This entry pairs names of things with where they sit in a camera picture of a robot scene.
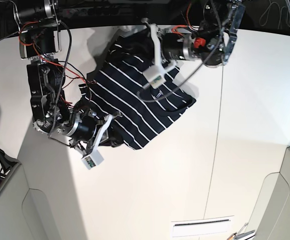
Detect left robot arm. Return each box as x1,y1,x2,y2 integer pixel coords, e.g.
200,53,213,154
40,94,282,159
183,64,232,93
147,0,245,74

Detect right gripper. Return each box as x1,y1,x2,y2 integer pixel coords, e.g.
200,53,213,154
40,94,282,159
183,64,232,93
67,112,123,157

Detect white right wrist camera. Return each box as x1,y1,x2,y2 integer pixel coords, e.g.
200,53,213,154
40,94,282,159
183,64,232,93
81,150,104,170

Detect navy white striped T-shirt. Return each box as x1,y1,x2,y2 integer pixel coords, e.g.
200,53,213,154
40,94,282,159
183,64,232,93
82,30,196,150

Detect grey chair left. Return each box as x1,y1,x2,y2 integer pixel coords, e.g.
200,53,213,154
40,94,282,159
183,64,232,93
0,164,88,240

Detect grey chair right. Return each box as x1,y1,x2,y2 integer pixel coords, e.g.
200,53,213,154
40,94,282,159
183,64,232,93
246,147,290,240

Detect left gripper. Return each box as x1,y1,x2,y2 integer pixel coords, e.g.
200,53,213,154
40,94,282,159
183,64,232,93
141,18,210,73

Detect black power strip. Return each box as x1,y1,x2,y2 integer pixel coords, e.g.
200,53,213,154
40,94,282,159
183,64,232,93
61,6,120,18

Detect grey tool at edge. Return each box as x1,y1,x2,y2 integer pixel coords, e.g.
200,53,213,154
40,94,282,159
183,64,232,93
227,223,256,240

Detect grey chair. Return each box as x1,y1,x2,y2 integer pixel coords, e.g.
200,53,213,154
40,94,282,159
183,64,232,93
0,164,88,240
246,147,290,240

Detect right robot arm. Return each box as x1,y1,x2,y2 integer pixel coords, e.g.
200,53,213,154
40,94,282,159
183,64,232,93
14,0,123,156

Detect coiled white cable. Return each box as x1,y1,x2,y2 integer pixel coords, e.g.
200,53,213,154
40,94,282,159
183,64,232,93
258,0,290,31

